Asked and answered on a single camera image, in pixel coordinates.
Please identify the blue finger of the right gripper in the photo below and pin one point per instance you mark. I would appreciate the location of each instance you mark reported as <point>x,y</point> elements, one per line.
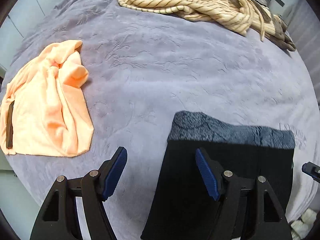
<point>312,170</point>

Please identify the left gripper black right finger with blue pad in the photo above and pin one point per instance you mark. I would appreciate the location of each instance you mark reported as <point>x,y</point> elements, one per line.
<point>245,208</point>

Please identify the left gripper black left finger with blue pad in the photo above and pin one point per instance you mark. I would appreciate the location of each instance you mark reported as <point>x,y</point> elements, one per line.
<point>58,215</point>

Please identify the black pants grey waistband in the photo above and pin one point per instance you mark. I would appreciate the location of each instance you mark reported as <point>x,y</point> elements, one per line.
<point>185,202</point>

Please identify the orange fleece garment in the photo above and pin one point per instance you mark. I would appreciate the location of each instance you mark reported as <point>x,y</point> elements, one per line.
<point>43,110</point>

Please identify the brown olive garment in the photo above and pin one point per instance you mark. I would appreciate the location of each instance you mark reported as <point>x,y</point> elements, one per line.
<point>280,30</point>

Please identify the grey curtain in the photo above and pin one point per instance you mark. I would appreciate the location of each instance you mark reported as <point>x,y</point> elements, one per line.
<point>303,25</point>

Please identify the lavender embossed bed blanket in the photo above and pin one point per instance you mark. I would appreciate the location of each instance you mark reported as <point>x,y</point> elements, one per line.
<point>145,67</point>

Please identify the cream striped garment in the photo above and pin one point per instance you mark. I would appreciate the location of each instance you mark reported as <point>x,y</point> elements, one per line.
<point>235,15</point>

